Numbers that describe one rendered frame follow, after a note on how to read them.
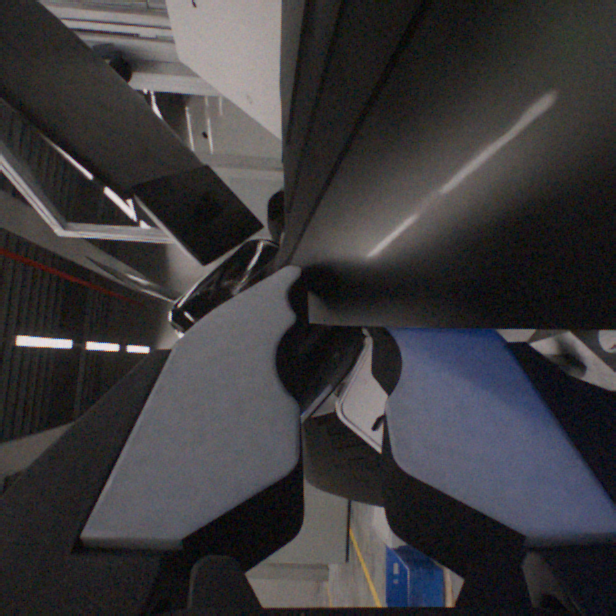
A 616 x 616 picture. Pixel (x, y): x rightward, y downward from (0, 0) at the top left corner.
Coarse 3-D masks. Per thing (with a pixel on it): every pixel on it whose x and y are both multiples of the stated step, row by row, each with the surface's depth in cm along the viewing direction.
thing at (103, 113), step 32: (0, 0) 31; (32, 0) 37; (0, 32) 28; (32, 32) 31; (64, 32) 36; (0, 64) 25; (32, 64) 28; (64, 64) 31; (96, 64) 35; (0, 96) 24; (32, 96) 26; (64, 96) 29; (96, 96) 32; (128, 96) 35; (64, 128) 26; (96, 128) 29; (128, 128) 32; (160, 128) 35; (96, 160) 27; (128, 160) 30; (160, 160) 32; (192, 160) 35; (128, 192) 28
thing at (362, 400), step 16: (368, 352) 29; (368, 368) 29; (352, 384) 30; (368, 384) 29; (352, 400) 30; (368, 400) 29; (384, 400) 29; (352, 416) 30; (368, 416) 29; (368, 432) 29
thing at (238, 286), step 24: (264, 240) 30; (240, 264) 28; (264, 264) 28; (192, 288) 30; (216, 288) 27; (240, 288) 27; (168, 312) 29; (192, 312) 27; (312, 336) 27; (336, 336) 27; (360, 336) 29; (312, 360) 27; (336, 360) 28; (312, 384) 27; (336, 384) 30
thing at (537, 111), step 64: (320, 0) 8; (384, 0) 6; (448, 0) 5; (512, 0) 4; (576, 0) 3; (320, 64) 8; (384, 64) 6; (448, 64) 5; (512, 64) 4; (576, 64) 4; (320, 128) 9; (384, 128) 7; (448, 128) 5; (512, 128) 4; (576, 128) 4; (320, 192) 10; (384, 192) 7; (448, 192) 5; (512, 192) 4; (576, 192) 4; (320, 256) 11; (384, 256) 8; (448, 256) 6; (512, 256) 5; (576, 256) 4; (320, 320) 13; (384, 320) 8; (448, 320) 6; (512, 320) 5; (576, 320) 4
